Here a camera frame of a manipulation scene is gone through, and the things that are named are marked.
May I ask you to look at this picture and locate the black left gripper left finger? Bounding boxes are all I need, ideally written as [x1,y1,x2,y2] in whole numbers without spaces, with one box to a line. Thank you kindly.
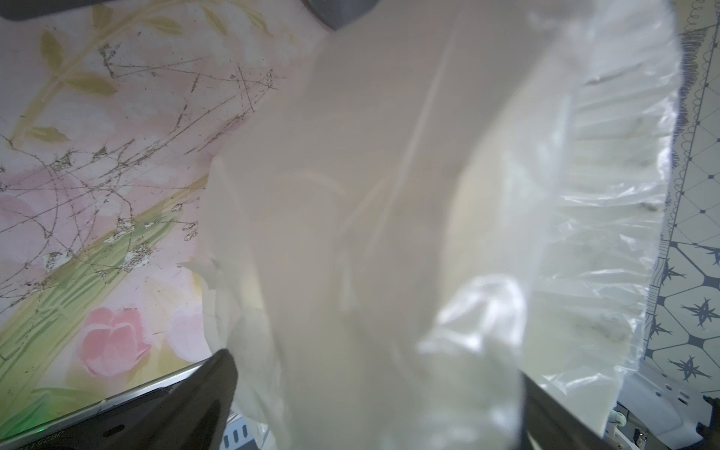
[106,349,238,450]

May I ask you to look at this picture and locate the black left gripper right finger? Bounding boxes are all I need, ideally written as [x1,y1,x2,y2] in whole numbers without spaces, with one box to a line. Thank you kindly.
[519,374,612,450]

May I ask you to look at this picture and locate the bin with clear plastic liner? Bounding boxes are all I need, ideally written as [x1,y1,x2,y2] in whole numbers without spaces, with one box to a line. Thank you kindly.
[192,1,682,449]

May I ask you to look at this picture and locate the round grey monitor stand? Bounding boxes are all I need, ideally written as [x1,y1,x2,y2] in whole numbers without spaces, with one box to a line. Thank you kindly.
[302,0,379,30]

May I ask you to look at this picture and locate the floral pink table mat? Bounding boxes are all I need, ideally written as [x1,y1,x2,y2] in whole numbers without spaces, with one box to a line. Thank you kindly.
[1,1,328,439]

